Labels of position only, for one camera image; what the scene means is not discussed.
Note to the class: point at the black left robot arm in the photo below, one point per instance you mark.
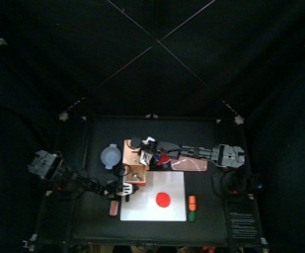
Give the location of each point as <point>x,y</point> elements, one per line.
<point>49,166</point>

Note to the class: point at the red white blue cup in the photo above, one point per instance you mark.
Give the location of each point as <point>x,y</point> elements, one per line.
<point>162,160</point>

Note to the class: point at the pink plastic block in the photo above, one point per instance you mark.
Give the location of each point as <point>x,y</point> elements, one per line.
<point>114,208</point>

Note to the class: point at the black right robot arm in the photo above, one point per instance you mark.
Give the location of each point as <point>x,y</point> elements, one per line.
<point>229,154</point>

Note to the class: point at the pink translucent plastic tray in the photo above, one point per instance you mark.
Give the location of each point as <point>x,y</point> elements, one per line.
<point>189,164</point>

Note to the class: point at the wooden drawer with red front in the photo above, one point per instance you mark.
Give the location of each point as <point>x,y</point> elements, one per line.
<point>141,181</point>

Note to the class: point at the metal corner bracket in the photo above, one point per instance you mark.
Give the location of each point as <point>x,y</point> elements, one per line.
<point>238,119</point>
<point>63,116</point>

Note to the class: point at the orange toy carrot piece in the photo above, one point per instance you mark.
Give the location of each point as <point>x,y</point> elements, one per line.
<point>191,202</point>

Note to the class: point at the wooden drawer cabinet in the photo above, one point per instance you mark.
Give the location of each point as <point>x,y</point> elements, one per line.
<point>130,154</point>

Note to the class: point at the white cutting board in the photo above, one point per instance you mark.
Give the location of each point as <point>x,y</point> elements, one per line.
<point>150,210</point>

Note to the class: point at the blue-grey plastic bowl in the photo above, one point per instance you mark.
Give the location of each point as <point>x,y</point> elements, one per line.
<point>110,157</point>

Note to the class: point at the green toy carrot top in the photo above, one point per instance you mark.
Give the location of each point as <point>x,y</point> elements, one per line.
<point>191,216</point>

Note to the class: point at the round metal dough cutter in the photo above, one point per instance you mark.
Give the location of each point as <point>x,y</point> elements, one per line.
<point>135,177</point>

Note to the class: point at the white text label sticker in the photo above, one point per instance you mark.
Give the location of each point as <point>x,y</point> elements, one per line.
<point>242,224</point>

